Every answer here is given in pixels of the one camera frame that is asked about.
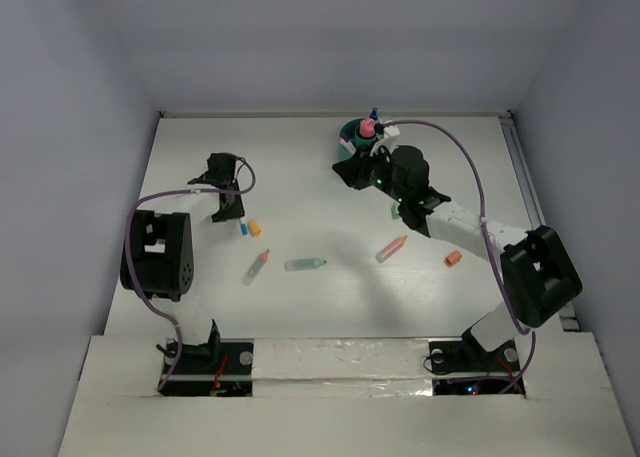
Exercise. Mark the white foil front board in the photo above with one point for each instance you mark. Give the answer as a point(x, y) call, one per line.
point(340, 368)

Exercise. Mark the yellow orange eraser cap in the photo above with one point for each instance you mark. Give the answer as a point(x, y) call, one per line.
point(254, 228)

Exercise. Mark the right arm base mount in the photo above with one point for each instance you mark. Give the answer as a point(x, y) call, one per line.
point(483, 360)

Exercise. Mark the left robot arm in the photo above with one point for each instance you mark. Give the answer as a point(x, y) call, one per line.
point(158, 250)

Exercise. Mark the green pencil shaped case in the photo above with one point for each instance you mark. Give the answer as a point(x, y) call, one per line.
point(304, 264)

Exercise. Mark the orange eraser cap right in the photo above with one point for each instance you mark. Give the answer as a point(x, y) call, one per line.
point(453, 258)

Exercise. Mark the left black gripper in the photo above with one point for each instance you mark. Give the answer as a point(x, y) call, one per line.
point(233, 213)

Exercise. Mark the orange pencil shaped case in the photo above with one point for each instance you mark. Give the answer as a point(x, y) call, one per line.
point(390, 249)

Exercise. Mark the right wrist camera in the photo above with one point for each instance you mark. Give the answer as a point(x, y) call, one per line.
point(386, 139)

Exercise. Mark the pink capped bottle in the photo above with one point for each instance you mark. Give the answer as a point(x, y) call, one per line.
point(367, 129)

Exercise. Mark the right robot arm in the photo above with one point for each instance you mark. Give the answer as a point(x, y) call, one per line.
point(536, 277)

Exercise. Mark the teal round pen holder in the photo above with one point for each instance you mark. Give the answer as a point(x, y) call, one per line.
point(347, 150)

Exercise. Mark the clear orange tip pencil case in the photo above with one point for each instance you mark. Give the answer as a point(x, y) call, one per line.
point(255, 268)

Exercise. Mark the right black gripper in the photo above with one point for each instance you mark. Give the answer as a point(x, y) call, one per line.
point(355, 170)

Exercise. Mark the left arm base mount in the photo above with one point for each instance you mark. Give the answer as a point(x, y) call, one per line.
point(215, 368)

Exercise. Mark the green eraser cap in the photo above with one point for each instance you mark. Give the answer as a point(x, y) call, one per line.
point(395, 211)

